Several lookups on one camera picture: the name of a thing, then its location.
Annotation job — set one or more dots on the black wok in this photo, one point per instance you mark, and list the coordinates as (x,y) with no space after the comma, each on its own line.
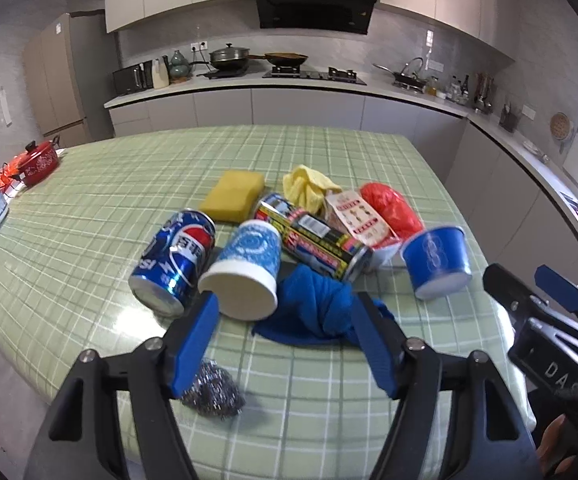
(286,58)

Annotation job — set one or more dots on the printed snack packet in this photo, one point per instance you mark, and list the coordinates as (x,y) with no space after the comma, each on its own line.
(359,217)

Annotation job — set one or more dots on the round wooden board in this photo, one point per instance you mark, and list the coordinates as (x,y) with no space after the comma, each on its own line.
(561,126)

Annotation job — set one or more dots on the white blue patterned paper cup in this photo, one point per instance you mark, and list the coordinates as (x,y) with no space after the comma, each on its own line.
(249,255)

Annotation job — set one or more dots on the black range hood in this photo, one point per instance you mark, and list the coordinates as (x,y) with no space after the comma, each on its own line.
(314,5)

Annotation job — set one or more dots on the yellow cloth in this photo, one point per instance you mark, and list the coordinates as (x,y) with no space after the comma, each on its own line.
(304,185)

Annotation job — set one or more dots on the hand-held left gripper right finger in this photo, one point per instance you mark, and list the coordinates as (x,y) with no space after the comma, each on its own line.
(374,350)

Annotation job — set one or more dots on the white jug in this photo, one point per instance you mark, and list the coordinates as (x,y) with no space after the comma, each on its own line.
(160,75)

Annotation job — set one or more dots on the pan with glass lid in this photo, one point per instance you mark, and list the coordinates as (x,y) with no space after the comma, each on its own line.
(409,75)

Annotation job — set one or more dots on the black gas stove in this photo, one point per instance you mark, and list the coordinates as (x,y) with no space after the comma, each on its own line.
(314,76)

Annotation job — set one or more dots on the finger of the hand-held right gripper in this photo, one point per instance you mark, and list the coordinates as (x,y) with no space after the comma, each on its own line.
(559,285)
(511,285)

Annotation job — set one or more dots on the utensil holder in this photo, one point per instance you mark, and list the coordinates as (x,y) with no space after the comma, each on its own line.
(484,92)

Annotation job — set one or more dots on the blue cloth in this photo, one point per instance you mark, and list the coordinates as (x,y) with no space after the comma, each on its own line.
(314,305)

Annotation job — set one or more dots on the yellow sponge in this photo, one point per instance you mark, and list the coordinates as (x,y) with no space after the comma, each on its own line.
(231,192)

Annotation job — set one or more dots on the dark printed can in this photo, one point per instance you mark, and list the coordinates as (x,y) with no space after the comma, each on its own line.
(314,240)

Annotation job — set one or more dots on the blue soda can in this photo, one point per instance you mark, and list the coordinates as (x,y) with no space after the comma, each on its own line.
(174,260)

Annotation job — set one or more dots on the row of condiment bottles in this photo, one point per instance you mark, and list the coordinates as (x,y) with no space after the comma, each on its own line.
(451,91)

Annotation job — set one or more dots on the orange plastic bag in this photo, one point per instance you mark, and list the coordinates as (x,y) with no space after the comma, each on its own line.
(11,172)

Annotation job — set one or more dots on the steel wool scourer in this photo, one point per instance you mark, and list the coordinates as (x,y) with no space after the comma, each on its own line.
(216,392)

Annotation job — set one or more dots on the red pot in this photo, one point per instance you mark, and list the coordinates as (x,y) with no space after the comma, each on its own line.
(41,162)

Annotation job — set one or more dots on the red plastic bag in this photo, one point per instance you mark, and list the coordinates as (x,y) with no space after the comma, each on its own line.
(394,205)

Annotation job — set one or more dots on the white paper sheet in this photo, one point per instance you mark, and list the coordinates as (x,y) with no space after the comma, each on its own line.
(4,107)

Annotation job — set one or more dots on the black toaster oven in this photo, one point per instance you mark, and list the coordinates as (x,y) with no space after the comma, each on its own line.
(126,80)

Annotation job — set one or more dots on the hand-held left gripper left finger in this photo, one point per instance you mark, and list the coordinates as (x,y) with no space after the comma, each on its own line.
(191,350)

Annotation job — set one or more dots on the grey lidded pot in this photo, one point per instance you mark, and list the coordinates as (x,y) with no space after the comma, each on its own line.
(229,57)

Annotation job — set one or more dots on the black knife block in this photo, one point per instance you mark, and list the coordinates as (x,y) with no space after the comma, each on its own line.
(509,120)

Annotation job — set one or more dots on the person's right hand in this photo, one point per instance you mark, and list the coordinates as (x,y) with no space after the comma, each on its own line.
(551,445)

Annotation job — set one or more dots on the white wall socket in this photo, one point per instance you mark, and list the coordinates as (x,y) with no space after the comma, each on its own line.
(529,111)
(199,45)
(435,65)

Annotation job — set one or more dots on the green teapot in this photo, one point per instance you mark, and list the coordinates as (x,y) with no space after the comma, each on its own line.
(178,67)

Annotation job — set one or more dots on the beige refrigerator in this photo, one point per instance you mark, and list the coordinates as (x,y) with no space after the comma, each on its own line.
(64,75)

